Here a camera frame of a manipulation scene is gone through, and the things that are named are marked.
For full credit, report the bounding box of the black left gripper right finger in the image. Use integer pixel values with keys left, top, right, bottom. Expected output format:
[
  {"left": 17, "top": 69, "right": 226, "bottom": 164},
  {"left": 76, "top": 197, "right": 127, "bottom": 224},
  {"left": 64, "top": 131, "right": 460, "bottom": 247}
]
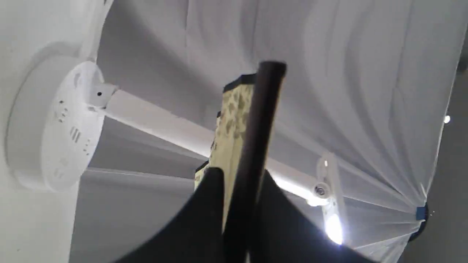
[{"left": 250, "top": 171, "right": 370, "bottom": 263}]

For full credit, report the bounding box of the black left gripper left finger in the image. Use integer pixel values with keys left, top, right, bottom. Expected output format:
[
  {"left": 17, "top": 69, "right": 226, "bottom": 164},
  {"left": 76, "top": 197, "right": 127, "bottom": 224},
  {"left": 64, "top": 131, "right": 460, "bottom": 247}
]
[{"left": 118, "top": 168, "right": 224, "bottom": 263}]

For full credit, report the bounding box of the painted paper folding fan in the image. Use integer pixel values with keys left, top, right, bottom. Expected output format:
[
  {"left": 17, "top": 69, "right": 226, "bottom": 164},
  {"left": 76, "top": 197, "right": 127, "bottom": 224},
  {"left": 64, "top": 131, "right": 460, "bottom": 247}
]
[{"left": 195, "top": 61, "right": 287, "bottom": 263}]

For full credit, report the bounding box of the white desk lamp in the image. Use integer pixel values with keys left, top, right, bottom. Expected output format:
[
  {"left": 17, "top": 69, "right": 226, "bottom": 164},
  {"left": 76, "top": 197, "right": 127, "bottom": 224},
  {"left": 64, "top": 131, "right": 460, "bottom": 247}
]
[{"left": 5, "top": 40, "right": 346, "bottom": 246}]

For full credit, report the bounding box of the grey backdrop curtain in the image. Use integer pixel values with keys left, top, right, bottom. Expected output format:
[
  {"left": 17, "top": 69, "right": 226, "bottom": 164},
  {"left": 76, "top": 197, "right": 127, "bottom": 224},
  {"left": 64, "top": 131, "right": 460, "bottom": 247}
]
[{"left": 69, "top": 0, "right": 467, "bottom": 263}]

